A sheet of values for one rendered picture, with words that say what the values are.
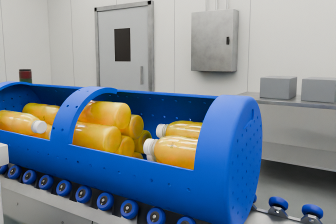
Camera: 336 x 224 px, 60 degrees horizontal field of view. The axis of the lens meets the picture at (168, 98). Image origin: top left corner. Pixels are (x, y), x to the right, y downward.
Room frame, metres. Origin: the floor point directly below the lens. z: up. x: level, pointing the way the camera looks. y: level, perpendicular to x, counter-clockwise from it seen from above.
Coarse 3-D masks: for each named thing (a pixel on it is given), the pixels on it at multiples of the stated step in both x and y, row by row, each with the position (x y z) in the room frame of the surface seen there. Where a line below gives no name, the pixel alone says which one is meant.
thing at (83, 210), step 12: (0, 180) 0.89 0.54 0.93; (12, 180) 0.87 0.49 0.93; (36, 180) 0.84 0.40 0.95; (24, 192) 0.82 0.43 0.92; (36, 192) 0.80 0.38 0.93; (48, 192) 0.79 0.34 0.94; (60, 204) 0.75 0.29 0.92; (72, 204) 0.73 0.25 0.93; (84, 204) 0.72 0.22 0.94; (84, 216) 0.69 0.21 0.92; (96, 216) 0.68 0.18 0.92; (108, 216) 0.67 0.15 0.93
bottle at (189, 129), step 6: (180, 120) 0.75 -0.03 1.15; (186, 120) 0.75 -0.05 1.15; (168, 126) 0.75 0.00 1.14; (174, 126) 0.73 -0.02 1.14; (180, 126) 0.72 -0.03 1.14; (186, 126) 0.71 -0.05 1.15; (192, 126) 0.71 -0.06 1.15; (198, 126) 0.70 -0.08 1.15; (162, 132) 0.75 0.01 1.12; (168, 132) 0.73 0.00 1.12; (174, 132) 0.72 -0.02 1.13; (180, 132) 0.71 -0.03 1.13; (186, 132) 0.71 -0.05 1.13; (192, 132) 0.70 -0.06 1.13; (198, 132) 0.69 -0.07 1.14
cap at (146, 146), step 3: (150, 138) 0.68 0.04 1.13; (147, 141) 0.66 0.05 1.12; (150, 141) 0.66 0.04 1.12; (144, 144) 0.66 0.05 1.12; (147, 144) 0.66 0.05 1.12; (144, 147) 0.66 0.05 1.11; (147, 147) 0.65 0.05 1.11; (144, 150) 0.66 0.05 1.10; (147, 150) 0.65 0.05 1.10; (147, 153) 0.66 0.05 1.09
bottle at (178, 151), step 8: (168, 136) 0.64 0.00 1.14; (176, 136) 0.63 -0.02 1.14; (184, 136) 0.64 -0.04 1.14; (152, 144) 0.65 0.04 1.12; (160, 144) 0.63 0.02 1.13; (168, 144) 0.62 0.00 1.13; (176, 144) 0.61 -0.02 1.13; (184, 144) 0.60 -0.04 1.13; (192, 144) 0.59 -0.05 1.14; (152, 152) 0.65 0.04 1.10; (160, 152) 0.62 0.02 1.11; (168, 152) 0.61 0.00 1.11; (176, 152) 0.60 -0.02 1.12; (184, 152) 0.59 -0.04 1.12; (192, 152) 0.58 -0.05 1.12; (160, 160) 0.63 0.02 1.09; (168, 160) 0.61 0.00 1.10; (176, 160) 0.60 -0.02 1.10; (184, 160) 0.59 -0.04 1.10; (192, 160) 0.58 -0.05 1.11; (192, 168) 0.58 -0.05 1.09
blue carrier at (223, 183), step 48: (0, 96) 1.01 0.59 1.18; (48, 96) 1.10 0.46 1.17; (96, 96) 0.96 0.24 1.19; (144, 96) 0.83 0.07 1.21; (192, 96) 0.73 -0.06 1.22; (240, 96) 0.61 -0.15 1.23; (48, 144) 0.73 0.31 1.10; (240, 144) 0.55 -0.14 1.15; (144, 192) 0.59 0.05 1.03; (192, 192) 0.52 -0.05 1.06; (240, 192) 0.56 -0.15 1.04
